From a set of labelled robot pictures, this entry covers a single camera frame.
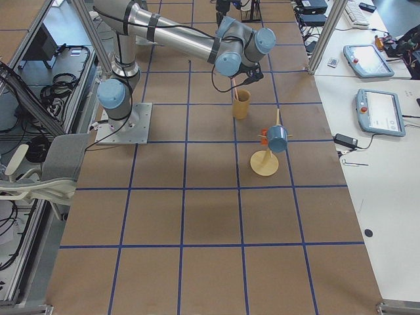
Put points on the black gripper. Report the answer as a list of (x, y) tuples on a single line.
[(243, 69)]

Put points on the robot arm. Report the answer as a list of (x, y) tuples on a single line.
[(234, 49)]

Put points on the orange red cup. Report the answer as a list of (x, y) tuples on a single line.
[(263, 136)]

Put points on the blue cup on stand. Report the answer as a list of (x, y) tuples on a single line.
[(277, 138)]

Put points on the wooden cup tree stand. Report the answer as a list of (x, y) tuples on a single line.
[(264, 162)]

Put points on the bamboo cylinder holder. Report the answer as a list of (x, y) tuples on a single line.
[(241, 102)]

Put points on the black power brick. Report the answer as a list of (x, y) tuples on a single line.
[(345, 141)]

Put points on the teach pendant far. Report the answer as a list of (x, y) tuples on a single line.
[(366, 61)]

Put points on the teach pendant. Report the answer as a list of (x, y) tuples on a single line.
[(366, 61), (379, 112)]

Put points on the white keyboard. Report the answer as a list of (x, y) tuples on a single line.
[(355, 16)]

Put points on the allen key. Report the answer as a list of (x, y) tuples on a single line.
[(353, 164)]

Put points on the teach pendant near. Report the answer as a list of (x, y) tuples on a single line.
[(379, 112)]

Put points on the grey office chair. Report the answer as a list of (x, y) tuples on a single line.
[(55, 182)]

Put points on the black wire mug rack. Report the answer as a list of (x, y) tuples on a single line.
[(250, 11)]

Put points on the aluminium frame post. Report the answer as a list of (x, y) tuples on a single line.
[(334, 15)]

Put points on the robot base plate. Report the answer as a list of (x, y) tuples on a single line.
[(135, 131)]

